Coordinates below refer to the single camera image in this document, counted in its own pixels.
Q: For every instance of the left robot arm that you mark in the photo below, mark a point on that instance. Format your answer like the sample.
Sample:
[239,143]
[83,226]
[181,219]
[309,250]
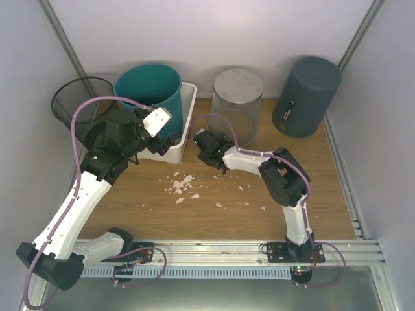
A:
[55,255]

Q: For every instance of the aluminium frame post right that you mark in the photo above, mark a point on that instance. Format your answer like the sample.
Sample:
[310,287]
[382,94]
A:
[364,26]

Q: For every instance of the aluminium frame post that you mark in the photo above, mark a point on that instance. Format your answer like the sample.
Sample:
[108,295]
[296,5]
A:
[364,26]
[58,29]

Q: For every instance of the aluminium frame post left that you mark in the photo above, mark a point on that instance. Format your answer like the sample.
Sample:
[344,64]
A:
[58,29]

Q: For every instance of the white plastic shard pile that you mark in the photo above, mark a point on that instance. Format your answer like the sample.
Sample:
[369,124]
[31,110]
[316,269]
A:
[180,182]

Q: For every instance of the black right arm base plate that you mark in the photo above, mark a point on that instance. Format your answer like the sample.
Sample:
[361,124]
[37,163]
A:
[288,252]

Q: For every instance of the silver mesh metal bin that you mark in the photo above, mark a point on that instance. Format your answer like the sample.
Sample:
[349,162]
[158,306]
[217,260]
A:
[236,105]

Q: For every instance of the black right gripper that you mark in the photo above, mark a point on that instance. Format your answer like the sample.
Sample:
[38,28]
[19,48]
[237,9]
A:
[224,138]

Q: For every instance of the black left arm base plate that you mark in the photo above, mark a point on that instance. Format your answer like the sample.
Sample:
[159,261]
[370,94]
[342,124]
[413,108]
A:
[139,256]

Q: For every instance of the dark grey cylindrical bin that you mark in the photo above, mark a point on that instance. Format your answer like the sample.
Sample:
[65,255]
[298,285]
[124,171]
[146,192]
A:
[310,87]

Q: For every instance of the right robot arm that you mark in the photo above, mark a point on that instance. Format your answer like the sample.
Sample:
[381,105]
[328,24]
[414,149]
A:
[286,181]

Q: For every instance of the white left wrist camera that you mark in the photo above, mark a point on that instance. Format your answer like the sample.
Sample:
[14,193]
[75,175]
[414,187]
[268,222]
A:
[154,122]

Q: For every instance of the teal plastic bin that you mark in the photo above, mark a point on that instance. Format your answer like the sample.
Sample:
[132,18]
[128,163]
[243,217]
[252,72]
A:
[154,84]

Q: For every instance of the grey slotted cable duct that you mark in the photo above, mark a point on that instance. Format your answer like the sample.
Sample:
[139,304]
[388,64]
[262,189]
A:
[207,272]

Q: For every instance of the aluminium front rail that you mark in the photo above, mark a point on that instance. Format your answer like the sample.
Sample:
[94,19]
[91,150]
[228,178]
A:
[252,253]

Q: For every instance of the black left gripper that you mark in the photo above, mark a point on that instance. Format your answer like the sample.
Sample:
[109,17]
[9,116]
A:
[155,146]

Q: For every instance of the black wire mesh bin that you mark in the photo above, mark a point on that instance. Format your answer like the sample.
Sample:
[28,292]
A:
[89,126]

